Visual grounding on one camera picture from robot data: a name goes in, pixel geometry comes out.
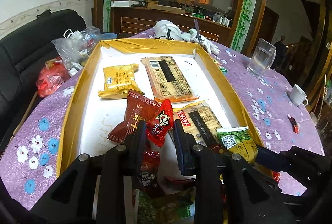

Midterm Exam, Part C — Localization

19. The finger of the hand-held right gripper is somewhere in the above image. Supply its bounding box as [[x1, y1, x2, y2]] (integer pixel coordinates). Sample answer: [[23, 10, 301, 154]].
[[255, 147, 301, 172]]

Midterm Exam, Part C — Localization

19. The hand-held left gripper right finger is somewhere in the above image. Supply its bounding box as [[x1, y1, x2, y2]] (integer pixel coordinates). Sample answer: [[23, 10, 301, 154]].
[[173, 120, 296, 224]]

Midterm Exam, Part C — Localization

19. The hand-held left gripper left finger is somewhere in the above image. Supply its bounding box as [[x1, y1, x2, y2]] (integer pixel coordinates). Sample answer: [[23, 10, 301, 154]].
[[31, 120, 147, 224]]

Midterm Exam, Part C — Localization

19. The red-brown snack packet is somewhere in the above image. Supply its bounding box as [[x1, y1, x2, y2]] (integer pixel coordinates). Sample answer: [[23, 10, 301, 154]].
[[107, 89, 161, 143]]

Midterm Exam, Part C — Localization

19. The cracker packet yellow edge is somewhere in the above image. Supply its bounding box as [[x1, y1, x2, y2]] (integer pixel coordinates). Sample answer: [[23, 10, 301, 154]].
[[174, 101, 226, 148]]

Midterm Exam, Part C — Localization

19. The green snack packet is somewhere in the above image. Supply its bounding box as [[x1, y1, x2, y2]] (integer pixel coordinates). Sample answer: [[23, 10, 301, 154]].
[[216, 127, 258, 163], [133, 188, 196, 224]]

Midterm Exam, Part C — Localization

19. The black-red candy packet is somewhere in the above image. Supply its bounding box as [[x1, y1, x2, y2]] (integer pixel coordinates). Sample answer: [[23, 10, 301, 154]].
[[132, 151, 161, 196]]

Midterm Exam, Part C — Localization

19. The dark red nougat bar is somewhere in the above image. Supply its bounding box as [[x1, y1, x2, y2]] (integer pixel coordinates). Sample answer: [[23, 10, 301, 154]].
[[207, 145, 226, 155]]

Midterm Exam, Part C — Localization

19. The yellow-edged cardboard box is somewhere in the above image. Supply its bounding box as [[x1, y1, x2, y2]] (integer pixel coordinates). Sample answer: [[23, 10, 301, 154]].
[[56, 38, 275, 180]]

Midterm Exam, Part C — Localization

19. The cracker packet orange edge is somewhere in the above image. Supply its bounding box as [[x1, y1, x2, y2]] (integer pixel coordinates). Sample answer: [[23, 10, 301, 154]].
[[141, 56, 200, 103]]

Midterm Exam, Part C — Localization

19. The yellow snack packet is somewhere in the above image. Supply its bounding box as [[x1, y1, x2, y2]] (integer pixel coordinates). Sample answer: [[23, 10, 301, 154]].
[[98, 63, 144, 100]]

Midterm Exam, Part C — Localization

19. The small red candy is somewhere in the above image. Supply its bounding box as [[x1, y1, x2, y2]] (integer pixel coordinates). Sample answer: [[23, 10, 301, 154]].
[[287, 114, 300, 133]]

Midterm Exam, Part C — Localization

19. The white cup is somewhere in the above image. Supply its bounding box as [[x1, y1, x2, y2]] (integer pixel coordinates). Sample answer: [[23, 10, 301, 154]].
[[289, 84, 309, 107]]

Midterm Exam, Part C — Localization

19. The small green biscuit packet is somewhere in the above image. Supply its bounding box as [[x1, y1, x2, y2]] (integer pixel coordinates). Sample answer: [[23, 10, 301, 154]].
[[213, 58, 229, 72]]

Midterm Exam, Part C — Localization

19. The purple floral tablecloth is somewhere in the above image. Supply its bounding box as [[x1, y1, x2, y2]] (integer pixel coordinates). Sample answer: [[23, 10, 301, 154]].
[[0, 28, 325, 210]]

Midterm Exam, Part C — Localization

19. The white glove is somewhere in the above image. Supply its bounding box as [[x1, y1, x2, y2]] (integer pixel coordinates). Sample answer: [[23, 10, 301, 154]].
[[182, 29, 221, 55]]

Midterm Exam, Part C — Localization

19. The clear glass mug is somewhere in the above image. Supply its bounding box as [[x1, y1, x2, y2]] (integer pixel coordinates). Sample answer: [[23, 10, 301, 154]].
[[246, 38, 277, 76]]

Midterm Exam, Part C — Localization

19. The red plastic bag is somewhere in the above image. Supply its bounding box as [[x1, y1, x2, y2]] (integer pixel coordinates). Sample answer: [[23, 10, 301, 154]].
[[36, 56, 70, 98]]

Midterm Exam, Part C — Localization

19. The wooden stair railing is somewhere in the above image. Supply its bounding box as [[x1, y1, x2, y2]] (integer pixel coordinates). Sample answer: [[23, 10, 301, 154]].
[[285, 36, 314, 71]]

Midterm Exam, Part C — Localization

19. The grey phone stand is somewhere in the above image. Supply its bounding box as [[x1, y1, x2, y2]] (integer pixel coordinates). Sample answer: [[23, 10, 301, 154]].
[[194, 19, 205, 44]]

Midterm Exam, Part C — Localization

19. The clear plastic bag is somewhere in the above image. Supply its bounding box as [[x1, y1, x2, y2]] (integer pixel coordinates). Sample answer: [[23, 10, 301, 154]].
[[50, 27, 101, 74]]

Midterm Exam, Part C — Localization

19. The wooden counter cabinet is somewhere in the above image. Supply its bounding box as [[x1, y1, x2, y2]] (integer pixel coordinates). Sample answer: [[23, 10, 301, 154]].
[[111, 3, 232, 44]]

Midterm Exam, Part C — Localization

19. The row of small bottles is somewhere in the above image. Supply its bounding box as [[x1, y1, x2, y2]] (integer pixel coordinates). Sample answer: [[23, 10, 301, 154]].
[[205, 12, 232, 27]]

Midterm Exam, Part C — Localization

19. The white ear-loop mask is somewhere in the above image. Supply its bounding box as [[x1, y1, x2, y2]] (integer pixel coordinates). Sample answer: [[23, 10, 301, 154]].
[[63, 29, 78, 39]]

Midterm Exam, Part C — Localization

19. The wooden flat box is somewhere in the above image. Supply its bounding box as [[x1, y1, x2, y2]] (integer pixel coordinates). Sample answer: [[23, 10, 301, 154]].
[[148, 0, 186, 13]]

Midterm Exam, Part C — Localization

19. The white flat box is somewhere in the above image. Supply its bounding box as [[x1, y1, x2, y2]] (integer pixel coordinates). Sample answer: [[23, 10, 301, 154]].
[[111, 1, 133, 8]]

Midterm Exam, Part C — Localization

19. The black sofa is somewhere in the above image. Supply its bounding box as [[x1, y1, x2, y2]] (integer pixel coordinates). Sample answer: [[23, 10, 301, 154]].
[[0, 9, 87, 152]]

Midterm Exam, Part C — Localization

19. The bamboo painted wall frame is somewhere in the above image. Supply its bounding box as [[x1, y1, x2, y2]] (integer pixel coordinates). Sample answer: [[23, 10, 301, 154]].
[[95, 0, 270, 53]]

